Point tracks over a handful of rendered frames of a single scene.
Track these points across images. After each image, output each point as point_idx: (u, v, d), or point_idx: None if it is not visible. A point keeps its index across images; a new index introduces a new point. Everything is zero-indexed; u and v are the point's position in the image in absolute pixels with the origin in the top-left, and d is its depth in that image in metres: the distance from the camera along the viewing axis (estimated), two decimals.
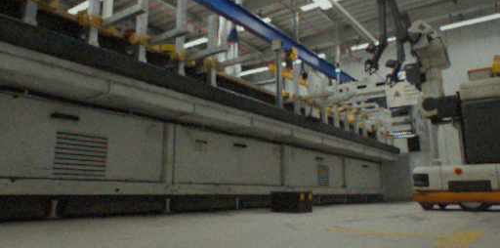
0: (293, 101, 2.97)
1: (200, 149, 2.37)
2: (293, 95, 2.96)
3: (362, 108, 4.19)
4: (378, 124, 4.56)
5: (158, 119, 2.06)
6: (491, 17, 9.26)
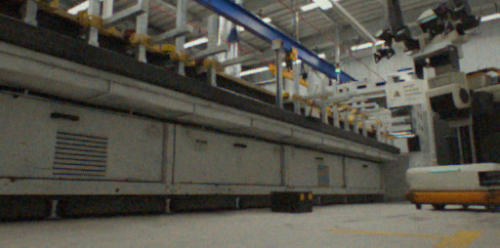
0: (293, 101, 2.97)
1: (200, 149, 2.37)
2: (293, 95, 2.96)
3: (362, 108, 4.19)
4: (378, 124, 4.56)
5: (158, 119, 2.06)
6: (491, 17, 9.26)
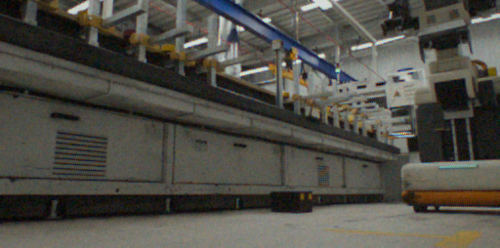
0: (293, 101, 2.97)
1: (200, 149, 2.37)
2: (293, 95, 2.96)
3: (362, 108, 4.19)
4: (378, 124, 4.56)
5: (158, 119, 2.06)
6: (491, 17, 9.26)
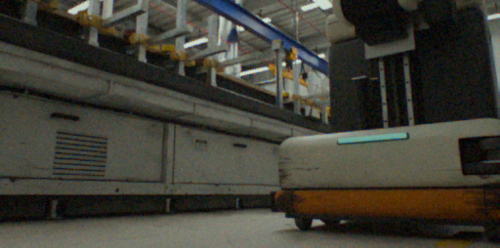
0: (293, 101, 2.97)
1: (200, 149, 2.37)
2: (293, 95, 2.96)
3: None
4: None
5: (158, 119, 2.06)
6: (491, 17, 9.26)
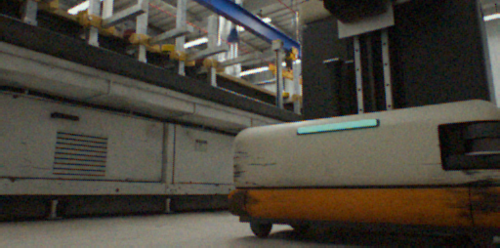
0: (293, 101, 2.97)
1: (200, 149, 2.37)
2: (293, 95, 2.96)
3: None
4: None
5: (158, 119, 2.06)
6: (491, 17, 9.26)
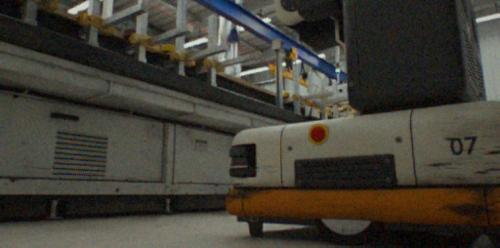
0: (293, 101, 2.97)
1: (200, 149, 2.37)
2: (293, 95, 2.96)
3: None
4: None
5: (158, 119, 2.06)
6: (491, 17, 9.26)
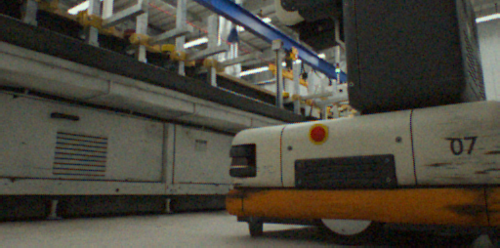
0: (293, 101, 2.97)
1: (200, 149, 2.37)
2: (293, 95, 2.96)
3: None
4: None
5: (158, 119, 2.06)
6: (491, 17, 9.26)
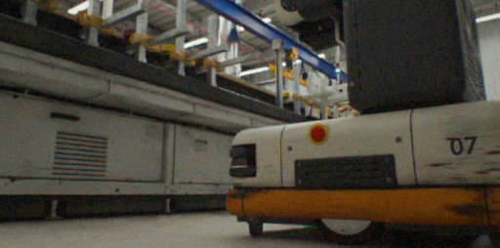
0: (293, 101, 2.97)
1: (200, 149, 2.37)
2: (293, 95, 2.96)
3: None
4: None
5: (158, 119, 2.06)
6: (491, 17, 9.26)
